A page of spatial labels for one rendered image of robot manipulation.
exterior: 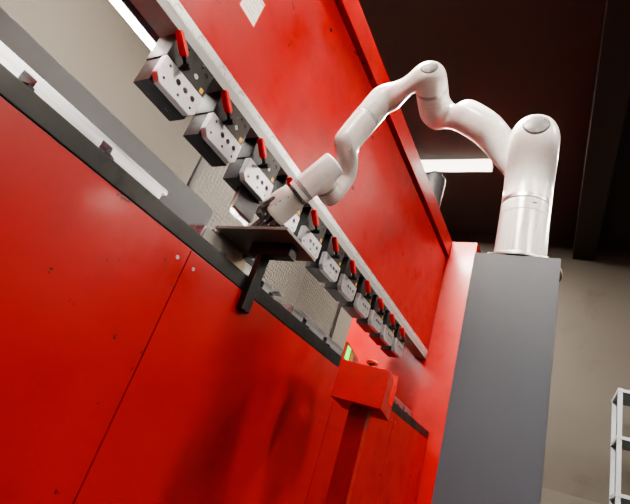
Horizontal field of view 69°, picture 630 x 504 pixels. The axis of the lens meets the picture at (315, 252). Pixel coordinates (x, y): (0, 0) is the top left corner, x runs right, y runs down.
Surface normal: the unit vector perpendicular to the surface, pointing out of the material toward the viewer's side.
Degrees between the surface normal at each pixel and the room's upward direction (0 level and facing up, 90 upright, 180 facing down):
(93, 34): 90
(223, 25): 90
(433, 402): 90
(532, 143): 126
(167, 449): 90
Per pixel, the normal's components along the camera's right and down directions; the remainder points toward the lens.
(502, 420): -0.37, -0.50
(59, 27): 0.88, 0.07
